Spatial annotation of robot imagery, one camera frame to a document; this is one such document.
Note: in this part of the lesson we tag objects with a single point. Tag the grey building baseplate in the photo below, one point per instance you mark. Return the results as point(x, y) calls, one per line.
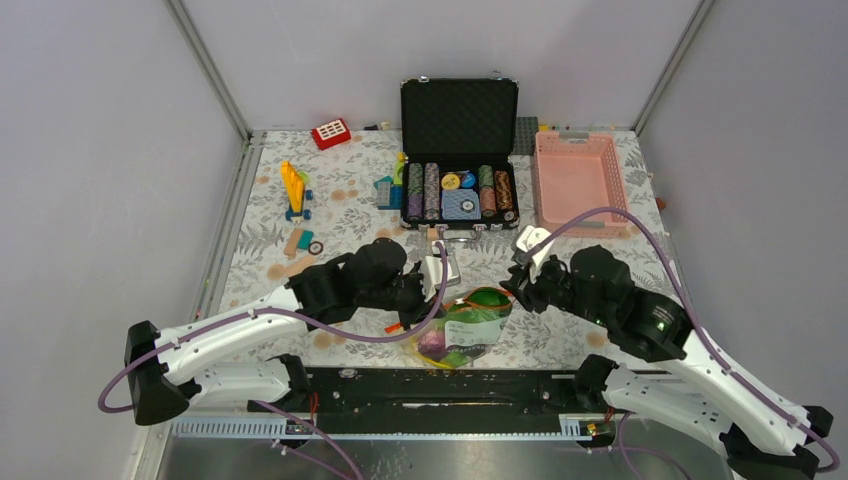
point(525, 132)

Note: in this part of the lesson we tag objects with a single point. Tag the green yellow toy figure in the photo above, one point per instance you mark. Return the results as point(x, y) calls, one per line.
point(399, 169)

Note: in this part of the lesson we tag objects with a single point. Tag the clear orange-zip bag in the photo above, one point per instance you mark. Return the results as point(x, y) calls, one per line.
point(410, 344)

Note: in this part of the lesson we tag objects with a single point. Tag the red white toy block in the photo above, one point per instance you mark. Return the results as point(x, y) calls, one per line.
point(331, 134)

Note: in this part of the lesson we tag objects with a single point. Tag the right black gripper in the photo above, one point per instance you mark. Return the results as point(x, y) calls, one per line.
point(524, 279)

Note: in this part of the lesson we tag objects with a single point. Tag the wooden teal toy blocks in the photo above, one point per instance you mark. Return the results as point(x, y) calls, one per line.
point(302, 240)

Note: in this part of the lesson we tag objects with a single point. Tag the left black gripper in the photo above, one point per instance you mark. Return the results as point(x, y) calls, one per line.
point(424, 309)

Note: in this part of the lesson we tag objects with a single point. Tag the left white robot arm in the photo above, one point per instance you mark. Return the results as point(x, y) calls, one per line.
point(170, 370)

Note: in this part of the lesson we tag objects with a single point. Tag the pink plastic basket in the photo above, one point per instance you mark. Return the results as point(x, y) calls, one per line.
point(575, 172)

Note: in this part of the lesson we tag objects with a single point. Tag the floral table mat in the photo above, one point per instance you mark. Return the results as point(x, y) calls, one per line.
point(344, 218)

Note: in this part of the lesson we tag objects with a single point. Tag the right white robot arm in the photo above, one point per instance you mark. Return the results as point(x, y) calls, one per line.
point(760, 434)

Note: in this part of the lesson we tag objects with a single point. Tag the wooden cylinder block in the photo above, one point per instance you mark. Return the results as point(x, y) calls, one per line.
point(299, 266)

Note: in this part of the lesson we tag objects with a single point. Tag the yellow blue toy cart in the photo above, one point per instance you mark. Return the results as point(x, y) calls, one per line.
point(298, 195)

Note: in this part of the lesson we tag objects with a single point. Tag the teal blue block stack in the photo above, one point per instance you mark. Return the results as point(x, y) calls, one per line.
point(388, 194)

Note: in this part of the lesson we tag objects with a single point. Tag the green white bok choy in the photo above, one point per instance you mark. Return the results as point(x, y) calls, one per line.
point(473, 325)

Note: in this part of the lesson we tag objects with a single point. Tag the purple toy onion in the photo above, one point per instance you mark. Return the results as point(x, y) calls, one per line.
point(432, 343)

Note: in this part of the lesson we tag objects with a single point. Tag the black poker chip case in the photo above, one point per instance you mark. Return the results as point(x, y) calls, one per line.
point(457, 139)

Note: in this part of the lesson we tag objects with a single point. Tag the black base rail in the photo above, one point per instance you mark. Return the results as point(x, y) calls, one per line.
point(402, 401)

